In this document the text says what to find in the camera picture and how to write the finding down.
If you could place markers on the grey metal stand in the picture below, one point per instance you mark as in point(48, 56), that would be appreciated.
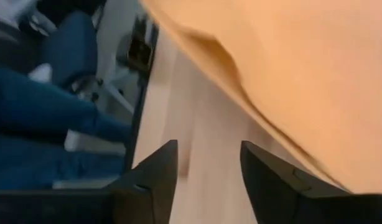
point(116, 31)

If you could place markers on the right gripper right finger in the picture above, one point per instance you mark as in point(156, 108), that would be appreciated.
point(278, 193)

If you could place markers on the person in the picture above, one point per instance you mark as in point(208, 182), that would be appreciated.
point(32, 105)

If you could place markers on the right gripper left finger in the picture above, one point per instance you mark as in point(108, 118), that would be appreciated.
point(150, 193)

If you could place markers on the yellow waffle-weave towel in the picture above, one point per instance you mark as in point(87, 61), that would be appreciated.
point(303, 77)

